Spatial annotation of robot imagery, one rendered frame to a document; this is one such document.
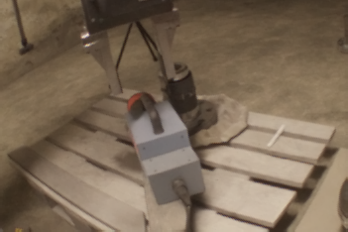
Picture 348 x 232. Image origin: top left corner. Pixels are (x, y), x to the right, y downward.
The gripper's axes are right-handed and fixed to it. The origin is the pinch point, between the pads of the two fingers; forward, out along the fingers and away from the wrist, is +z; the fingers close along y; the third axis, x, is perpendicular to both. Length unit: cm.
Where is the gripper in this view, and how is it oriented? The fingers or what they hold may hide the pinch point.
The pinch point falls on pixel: (140, 71)
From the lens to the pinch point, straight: 106.2
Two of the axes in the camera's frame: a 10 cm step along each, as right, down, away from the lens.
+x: -2.6, -3.6, 9.0
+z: 2.0, 8.9, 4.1
